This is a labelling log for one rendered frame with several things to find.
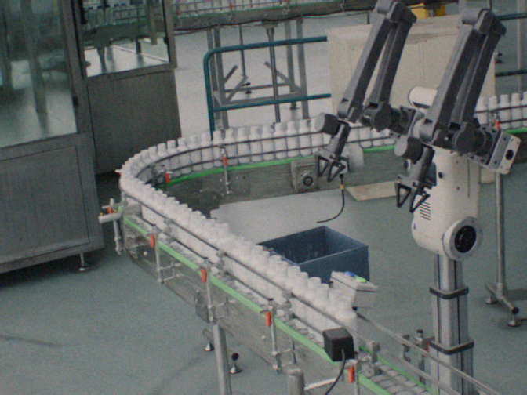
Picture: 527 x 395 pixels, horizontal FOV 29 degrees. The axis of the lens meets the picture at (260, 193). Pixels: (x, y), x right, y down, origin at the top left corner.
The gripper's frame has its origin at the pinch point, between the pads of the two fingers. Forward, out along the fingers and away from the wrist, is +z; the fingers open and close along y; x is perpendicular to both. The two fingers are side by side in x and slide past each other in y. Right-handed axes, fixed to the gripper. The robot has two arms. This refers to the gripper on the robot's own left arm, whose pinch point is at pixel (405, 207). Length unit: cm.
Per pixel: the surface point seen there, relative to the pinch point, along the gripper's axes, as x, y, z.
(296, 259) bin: 28, -83, 38
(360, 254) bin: 33, -53, 25
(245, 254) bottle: -29, -32, 32
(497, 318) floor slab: 196, -125, 51
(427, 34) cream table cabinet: 253, -328, -97
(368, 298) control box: -11.7, 11.5, 28.5
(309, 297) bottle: -31.0, 9.3, 32.3
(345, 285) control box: -16.9, 5.7, 27.2
